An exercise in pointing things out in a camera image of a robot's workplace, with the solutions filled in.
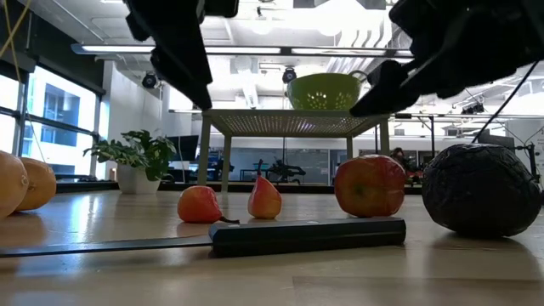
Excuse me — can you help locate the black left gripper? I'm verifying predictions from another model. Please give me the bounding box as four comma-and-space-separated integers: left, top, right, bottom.
122, 0, 239, 111

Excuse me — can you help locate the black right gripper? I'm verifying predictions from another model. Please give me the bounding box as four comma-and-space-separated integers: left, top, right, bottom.
348, 0, 544, 118

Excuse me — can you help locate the green plastic colander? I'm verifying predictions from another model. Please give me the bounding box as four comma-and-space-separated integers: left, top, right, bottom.
286, 70, 369, 111

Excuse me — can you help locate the red apple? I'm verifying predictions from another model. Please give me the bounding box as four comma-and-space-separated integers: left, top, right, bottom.
334, 154, 407, 218

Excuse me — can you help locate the red-orange pear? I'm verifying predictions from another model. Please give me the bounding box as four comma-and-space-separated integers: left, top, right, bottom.
247, 159, 283, 220
177, 184, 241, 225

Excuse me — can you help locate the dark wrinkled avocado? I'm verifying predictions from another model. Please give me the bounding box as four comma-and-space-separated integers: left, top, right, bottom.
421, 143, 543, 238

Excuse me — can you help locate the orange fruit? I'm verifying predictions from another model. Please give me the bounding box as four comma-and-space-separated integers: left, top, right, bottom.
0, 149, 30, 220
14, 156, 58, 213

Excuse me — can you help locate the black monitor on arm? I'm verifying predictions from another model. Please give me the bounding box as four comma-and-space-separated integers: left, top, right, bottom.
478, 129, 518, 150

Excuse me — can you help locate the background person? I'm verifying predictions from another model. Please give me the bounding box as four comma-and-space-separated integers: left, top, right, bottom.
390, 146, 409, 167

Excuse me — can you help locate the black computer monitor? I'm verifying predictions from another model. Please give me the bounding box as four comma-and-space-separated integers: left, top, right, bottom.
166, 134, 200, 162

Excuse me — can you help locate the long ceiling light bar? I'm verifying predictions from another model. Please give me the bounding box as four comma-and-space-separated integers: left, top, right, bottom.
71, 42, 414, 60

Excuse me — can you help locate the black track light cluster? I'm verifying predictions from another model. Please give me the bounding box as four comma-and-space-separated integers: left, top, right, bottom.
461, 101, 485, 116

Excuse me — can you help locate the pale green perforated metal shelf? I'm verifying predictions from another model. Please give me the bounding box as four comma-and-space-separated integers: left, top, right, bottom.
195, 108, 392, 195

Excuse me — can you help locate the potted plant in white pot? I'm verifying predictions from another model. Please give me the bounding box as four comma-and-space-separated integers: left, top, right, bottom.
82, 129, 178, 196

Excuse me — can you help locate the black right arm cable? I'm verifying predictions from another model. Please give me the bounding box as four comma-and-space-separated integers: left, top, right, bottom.
470, 60, 541, 145

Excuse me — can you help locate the black-handled kitchen knife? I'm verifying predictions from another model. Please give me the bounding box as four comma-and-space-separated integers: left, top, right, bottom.
0, 217, 407, 259

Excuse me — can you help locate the yellow hanging cable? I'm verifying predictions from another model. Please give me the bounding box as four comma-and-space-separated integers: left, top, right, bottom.
0, 0, 46, 165

